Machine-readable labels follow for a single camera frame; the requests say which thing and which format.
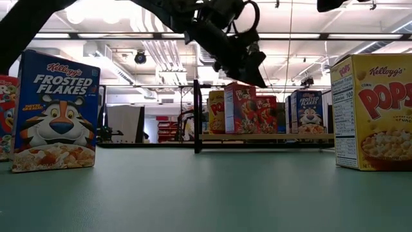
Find ribbed silver ventilation duct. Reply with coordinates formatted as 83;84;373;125
198;43;215;65

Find black ceiling spotlight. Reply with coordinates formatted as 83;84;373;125
134;50;147;65

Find red Froot Loops cereal box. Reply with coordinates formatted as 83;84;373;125
256;95;278;135
0;75;19;162
223;82;259;135

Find black background equipment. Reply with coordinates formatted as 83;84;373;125
96;125;125;144

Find black overhead frame beam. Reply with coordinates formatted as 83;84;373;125
32;31;412;41

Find red storage shelves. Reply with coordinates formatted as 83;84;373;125
156;115;181;143

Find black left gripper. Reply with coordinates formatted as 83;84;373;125
183;0;267;88

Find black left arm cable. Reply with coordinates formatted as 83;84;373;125
231;0;261;37

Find white partition board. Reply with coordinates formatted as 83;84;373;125
106;104;145;144

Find yellow Corn Pops cereal box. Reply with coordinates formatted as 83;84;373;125
330;53;412;172
208;90;226;135

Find wooden shelf with black frame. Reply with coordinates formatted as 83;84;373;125
192;79;335;154

